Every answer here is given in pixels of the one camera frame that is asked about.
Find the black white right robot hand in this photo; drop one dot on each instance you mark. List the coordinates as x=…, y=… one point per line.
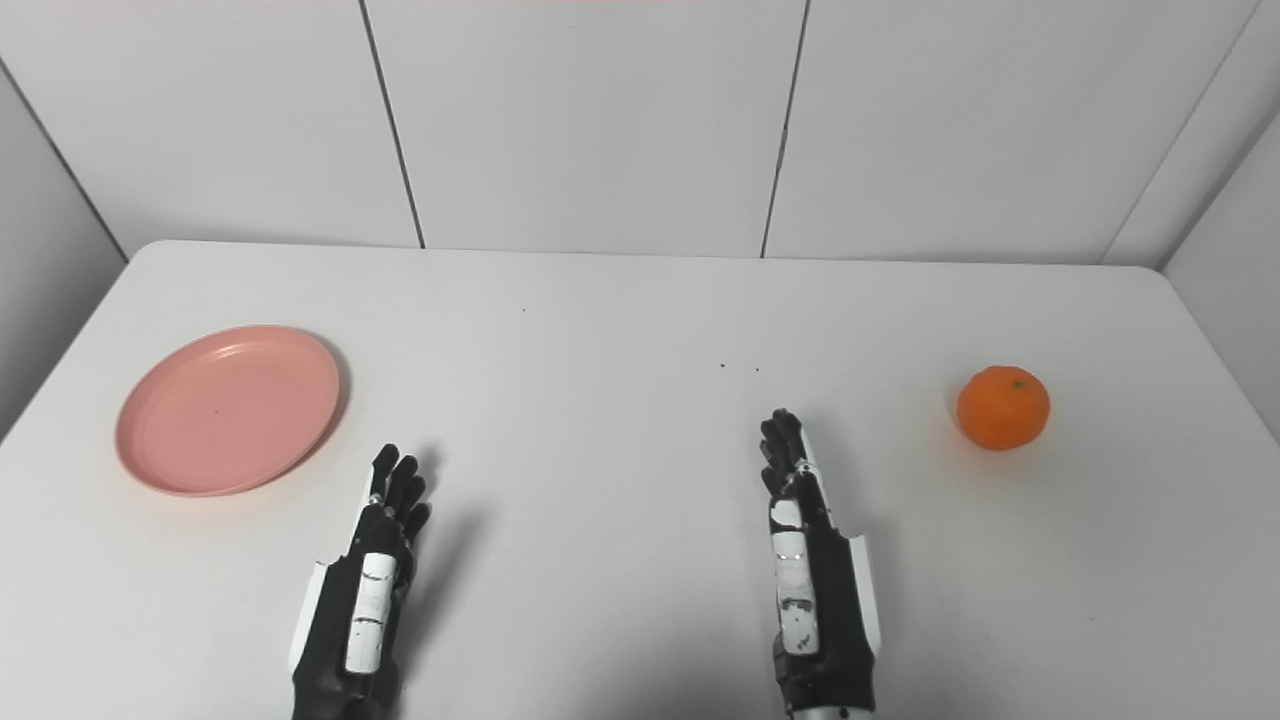
x=835, y=620

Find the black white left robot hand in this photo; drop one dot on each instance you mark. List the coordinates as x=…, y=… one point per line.
x=330, y=640

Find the orange fruit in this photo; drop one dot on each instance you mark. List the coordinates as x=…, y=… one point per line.
x=1003, y=408

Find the pink round plate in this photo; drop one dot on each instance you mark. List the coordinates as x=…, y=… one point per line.
x=228, y=410

